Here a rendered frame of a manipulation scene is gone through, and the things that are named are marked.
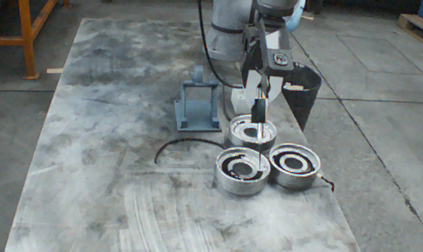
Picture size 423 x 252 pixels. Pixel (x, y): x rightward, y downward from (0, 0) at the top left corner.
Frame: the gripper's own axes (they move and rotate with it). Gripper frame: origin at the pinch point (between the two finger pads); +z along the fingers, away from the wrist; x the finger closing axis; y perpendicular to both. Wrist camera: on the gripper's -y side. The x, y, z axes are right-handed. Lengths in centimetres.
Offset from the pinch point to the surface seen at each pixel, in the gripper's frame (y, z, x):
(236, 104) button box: 17.6, 10.7, -0.6
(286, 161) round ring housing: -3.4, 11.4, -7.1
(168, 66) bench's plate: 42.1, 13.4, 14.1
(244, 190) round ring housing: -11.8, 11.4, 3.7
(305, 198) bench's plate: -12.5, 13.3, -8.7
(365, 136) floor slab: 117, 93, -114
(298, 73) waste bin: 123, 56, -62
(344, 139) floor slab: 115, 93, -98
